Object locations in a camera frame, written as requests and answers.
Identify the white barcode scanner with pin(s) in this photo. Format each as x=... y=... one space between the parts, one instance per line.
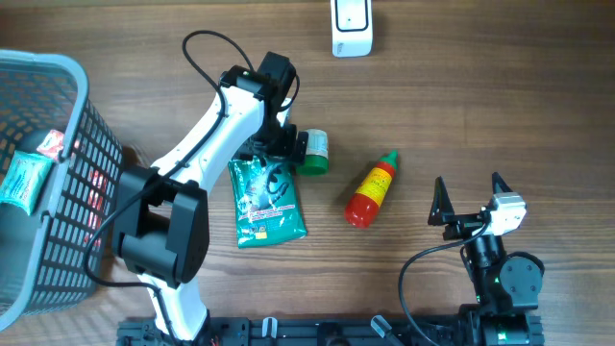
x=352 y=28

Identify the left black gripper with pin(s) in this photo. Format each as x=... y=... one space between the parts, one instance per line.
x=288 y=149

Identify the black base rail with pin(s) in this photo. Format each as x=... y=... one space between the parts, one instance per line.
x=453 y=330

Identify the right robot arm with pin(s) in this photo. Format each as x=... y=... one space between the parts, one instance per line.
x=507 y=285

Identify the light teal tissue pack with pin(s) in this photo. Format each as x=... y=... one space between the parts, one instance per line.
x=24 y=180

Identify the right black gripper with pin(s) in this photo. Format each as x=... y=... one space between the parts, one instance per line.
x=442 y=213

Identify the red chili sauce bottle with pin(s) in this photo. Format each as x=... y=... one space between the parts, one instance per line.
x=364 y=206

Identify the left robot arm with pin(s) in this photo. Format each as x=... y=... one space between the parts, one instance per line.
x=161 y=222

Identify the grey plastic mesh basket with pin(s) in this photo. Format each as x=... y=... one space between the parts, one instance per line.
x=42 y=253

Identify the green snack bag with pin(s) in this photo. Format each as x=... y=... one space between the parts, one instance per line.
x=267 y=208

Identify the green lid white jar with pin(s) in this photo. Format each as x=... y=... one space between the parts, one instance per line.
x=316 y=161

